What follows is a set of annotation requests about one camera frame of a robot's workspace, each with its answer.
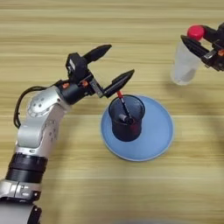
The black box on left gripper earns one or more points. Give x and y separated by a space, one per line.
76 67

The grey robot torso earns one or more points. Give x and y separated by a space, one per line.
137 222

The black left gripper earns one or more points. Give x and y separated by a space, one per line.
74 92

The blue round plate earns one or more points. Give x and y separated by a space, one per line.
157 131

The black mesh pen cup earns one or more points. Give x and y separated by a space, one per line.
125 132

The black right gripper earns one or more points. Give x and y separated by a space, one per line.
217 59

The black pen with red cap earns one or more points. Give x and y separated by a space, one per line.
122 100

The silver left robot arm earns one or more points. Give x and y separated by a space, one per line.
38 128

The white marker with black cap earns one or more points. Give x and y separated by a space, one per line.
124 118

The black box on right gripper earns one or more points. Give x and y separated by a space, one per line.
221 29

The clear plastic bottle red cap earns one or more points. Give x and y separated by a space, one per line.
183 67

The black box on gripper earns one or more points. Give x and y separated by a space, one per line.
221 29
76 67

